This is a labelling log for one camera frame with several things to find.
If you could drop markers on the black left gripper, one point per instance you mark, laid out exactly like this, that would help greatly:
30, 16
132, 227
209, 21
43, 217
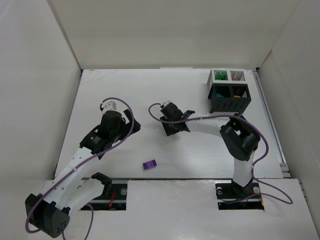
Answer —
130, 122

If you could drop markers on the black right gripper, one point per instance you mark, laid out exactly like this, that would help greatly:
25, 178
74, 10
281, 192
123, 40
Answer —
170, 125

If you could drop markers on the purple lego brick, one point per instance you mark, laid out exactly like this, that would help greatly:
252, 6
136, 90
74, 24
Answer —
149, 164

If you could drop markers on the cyan long lego brick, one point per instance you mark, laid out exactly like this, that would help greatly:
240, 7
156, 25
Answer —
219, 95

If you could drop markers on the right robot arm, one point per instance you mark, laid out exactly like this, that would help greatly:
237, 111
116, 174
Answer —
240, 138

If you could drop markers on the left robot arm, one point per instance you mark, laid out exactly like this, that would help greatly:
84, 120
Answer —
50, 210

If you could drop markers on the black slotted container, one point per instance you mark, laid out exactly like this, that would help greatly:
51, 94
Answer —
229, 103

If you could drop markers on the white slotted container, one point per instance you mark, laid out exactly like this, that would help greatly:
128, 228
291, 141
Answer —
235, 76

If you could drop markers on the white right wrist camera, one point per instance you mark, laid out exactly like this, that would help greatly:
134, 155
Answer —
165, 104

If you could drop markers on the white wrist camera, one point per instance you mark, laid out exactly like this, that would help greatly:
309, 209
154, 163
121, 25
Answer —
108, 106
165, 104

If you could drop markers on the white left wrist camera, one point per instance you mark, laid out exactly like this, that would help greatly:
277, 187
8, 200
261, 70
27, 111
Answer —
108, 106

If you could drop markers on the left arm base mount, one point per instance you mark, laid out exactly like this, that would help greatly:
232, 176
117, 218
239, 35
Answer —
113, 196

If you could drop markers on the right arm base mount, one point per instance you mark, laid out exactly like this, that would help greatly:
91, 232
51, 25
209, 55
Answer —
231, 196

